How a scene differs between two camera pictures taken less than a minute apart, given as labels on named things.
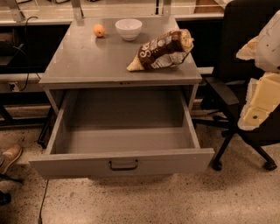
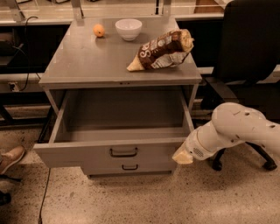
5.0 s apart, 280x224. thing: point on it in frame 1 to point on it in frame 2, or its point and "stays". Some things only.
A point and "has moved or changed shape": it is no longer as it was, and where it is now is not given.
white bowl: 129,28 stays
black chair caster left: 5,198 stays
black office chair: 225,95 stays
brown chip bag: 165,51 stays
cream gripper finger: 248,52 to 182,155
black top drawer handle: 123,168 to 122,155
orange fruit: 99,30 stays
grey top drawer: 110,132 has moved or changed shape
